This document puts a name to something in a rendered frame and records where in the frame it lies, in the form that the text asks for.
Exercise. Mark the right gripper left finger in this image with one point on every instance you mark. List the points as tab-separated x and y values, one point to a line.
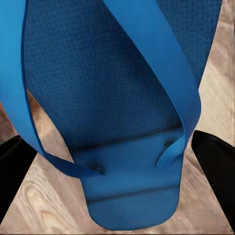
16	157

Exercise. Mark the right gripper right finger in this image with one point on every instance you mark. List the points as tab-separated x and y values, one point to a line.
217	159

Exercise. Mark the sandal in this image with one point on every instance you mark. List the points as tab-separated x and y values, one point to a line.
119	79

